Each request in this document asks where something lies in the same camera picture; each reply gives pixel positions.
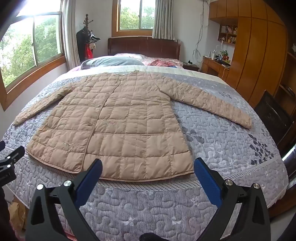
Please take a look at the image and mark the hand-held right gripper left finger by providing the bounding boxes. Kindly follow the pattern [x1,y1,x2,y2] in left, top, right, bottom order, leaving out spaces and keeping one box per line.
[25,158,103,241]

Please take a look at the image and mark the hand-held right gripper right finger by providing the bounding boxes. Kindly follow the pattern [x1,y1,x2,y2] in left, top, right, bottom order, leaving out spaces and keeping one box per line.
[194,158,271,241]

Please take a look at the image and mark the tan quilted jacket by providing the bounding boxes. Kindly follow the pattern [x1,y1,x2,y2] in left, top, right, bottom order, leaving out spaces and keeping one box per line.
[13,71,252,181]

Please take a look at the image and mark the brown paper bag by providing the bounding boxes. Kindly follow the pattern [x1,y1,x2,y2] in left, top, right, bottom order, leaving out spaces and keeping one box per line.
[9,202,26,230]

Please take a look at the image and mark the grey floral quilted bedspread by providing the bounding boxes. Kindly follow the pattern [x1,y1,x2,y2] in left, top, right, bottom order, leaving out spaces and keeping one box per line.
[1,65,289,241]

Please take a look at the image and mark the black chair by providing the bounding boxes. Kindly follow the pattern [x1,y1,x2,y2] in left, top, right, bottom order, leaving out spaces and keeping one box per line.
[254,90,295,151]

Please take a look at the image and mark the large wooden framed window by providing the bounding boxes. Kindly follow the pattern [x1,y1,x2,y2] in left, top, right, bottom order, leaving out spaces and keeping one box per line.
[0,11,67,109]

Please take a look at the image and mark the wooden desk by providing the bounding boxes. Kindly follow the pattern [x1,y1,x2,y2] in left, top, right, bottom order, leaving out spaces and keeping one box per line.
[201,56,232,81]

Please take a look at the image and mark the dark nightstand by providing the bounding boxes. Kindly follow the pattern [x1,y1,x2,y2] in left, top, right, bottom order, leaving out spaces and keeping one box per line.
[183,61,200,72]

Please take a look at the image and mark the grey pillow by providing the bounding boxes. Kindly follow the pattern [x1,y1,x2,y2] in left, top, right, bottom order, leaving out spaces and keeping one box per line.
[80,56,145,70]

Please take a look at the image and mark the black coat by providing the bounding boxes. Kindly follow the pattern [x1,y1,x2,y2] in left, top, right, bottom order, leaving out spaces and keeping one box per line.
[76,29,89,66]

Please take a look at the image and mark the red patterned cloth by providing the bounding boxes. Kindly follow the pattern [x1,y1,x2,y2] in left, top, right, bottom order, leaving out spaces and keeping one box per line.
[149,59,181,68]

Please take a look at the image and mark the plain beige curtain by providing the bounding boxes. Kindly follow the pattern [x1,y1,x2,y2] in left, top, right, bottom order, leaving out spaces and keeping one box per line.
[61,0,81,70]

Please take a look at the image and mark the wooden wardrobe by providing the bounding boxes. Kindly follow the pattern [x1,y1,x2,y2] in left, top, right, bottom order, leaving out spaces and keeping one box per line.
[208,0,296,130]

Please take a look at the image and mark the pink floral bedding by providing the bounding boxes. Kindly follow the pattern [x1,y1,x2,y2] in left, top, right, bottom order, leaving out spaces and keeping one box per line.
[114,53,184,67]

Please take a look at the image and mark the black white helmet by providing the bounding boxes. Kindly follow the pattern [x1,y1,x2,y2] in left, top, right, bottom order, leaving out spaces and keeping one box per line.
[89,31,101,43]

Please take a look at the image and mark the dark wooden headboard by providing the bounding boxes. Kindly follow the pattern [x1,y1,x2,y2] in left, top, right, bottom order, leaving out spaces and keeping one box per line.
[107,37,181,62]

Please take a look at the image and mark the wooden coat rack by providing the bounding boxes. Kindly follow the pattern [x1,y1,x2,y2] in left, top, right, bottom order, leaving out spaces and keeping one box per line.
[76,14,101,66]

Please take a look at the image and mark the patterned grey curtain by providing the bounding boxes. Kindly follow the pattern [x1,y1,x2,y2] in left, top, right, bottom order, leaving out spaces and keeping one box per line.
[152,0,178,40]

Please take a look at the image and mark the small wooden framed window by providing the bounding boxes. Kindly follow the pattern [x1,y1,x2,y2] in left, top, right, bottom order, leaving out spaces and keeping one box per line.
[112,0,158,37]

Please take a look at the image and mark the hanging white cables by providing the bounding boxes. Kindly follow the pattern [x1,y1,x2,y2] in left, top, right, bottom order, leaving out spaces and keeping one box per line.
[194,0,210,63]

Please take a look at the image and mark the wooden wall shelf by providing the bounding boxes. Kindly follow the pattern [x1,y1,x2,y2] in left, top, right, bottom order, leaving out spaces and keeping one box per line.
[217,23,238,45]

